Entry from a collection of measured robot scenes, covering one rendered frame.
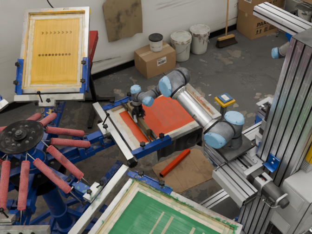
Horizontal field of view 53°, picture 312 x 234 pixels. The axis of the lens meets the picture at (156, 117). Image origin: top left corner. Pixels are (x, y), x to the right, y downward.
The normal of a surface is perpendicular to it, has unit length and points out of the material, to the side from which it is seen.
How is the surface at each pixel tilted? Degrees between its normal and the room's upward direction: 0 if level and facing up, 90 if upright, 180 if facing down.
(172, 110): 0
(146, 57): 1
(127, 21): 90
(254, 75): 0
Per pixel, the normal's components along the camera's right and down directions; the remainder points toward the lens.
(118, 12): 0.76, 0.39
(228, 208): -0.04, -0.71
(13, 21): 0.49, 0.60
